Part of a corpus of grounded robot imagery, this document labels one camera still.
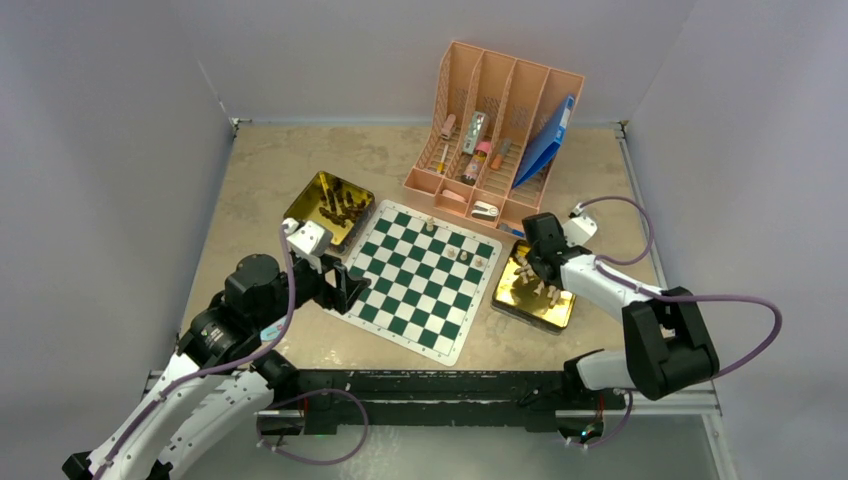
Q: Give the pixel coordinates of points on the gold tin with white pieces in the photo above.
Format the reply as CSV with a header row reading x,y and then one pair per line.
x,y
525,298

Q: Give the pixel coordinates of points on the pink capped bottle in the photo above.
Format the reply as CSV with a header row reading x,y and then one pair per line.
x,y
474,167

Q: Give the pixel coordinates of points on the blue folder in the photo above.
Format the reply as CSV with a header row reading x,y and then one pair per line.
x,y
545,145

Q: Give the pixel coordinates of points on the pink desk organizer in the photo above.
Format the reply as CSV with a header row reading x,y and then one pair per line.
x,y
519,96

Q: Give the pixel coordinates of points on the gold tin with dark pieces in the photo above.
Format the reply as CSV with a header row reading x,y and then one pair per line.
x,y
337,205

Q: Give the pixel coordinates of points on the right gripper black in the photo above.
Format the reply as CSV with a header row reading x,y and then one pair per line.
x,y
531,255

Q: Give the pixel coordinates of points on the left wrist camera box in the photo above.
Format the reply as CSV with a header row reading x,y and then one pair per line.
x,y
305,239

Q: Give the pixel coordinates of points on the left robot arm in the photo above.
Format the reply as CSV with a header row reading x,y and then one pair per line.
x,y
221,372

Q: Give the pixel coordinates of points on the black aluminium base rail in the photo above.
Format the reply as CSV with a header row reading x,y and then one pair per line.
x,y
537,401

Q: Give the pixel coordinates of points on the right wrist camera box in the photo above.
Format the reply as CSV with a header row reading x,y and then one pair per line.
x,y
579,228

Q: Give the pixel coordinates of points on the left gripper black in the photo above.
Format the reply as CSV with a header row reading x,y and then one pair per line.
x,y
347,285

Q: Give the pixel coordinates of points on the blue grey stamp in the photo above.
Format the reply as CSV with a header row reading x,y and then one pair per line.
x,y
510,230

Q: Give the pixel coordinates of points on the white stapler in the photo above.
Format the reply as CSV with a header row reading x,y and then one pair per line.
x,y
484,211

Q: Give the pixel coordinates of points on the white blue round disc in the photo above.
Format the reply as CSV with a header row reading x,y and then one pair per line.
x,y
271,332

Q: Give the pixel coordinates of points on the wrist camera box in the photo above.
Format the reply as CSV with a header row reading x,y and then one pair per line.
x,y
305,239
579,228

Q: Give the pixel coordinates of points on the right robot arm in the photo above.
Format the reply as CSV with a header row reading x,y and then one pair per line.
x,y
667,346

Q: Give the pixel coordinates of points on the green white chess board mat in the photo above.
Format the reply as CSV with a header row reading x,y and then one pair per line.
x,y
419,298

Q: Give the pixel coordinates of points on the grey box in organizer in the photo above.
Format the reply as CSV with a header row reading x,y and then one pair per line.
x,y
475,132

